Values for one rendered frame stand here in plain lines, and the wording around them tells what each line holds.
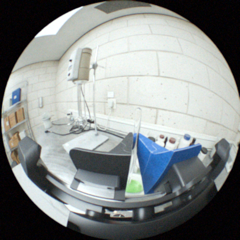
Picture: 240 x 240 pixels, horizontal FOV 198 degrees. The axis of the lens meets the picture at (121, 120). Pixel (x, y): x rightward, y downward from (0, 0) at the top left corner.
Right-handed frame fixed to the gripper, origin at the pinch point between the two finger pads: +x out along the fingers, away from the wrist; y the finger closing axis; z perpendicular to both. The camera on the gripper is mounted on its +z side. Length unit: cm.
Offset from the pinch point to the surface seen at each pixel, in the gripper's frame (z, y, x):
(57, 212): -25.6, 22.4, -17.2
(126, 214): -19.8, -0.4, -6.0
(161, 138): -18.4, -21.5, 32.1
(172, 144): -16.9, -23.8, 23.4
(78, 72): 18.1, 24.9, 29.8
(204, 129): -11, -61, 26
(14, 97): 43, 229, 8
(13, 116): 5, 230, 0
